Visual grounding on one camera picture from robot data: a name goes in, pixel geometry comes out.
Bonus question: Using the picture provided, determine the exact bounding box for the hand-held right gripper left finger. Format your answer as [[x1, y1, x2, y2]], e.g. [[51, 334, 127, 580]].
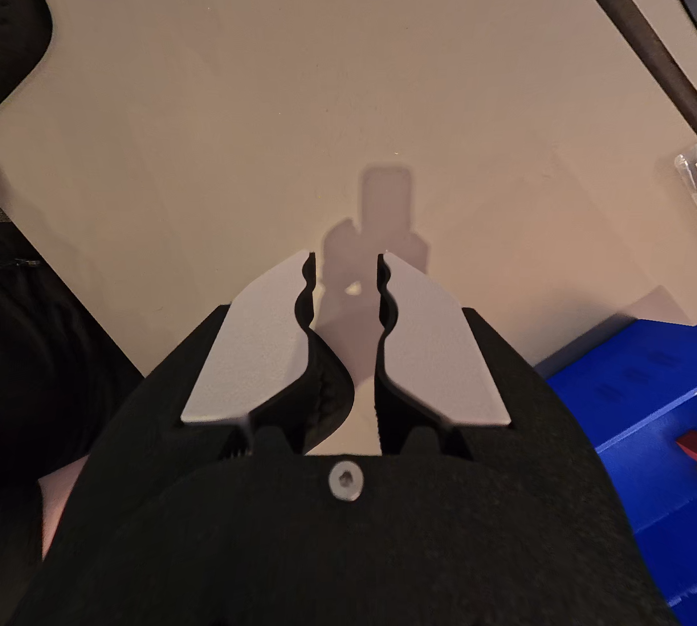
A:
[[181, 250, 320, 448]]

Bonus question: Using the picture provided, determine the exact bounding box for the blue plastic bin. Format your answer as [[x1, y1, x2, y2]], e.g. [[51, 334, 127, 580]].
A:
[[536, 318, 697, 609]]

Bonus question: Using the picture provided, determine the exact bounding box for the person's pink clothing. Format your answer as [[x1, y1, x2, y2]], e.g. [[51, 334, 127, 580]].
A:
[[37, 453, 91, 562]]

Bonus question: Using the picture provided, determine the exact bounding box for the dark cloth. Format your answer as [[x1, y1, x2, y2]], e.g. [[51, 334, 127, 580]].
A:
[[0, 169, 146, 579]]

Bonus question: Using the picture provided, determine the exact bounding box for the black padded armrest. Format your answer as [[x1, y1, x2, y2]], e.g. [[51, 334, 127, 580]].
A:
[[0, 0, 55, 105]]

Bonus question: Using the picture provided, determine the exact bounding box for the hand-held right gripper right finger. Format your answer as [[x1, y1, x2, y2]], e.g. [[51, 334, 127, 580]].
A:
[[375, 252, 513, 448]]

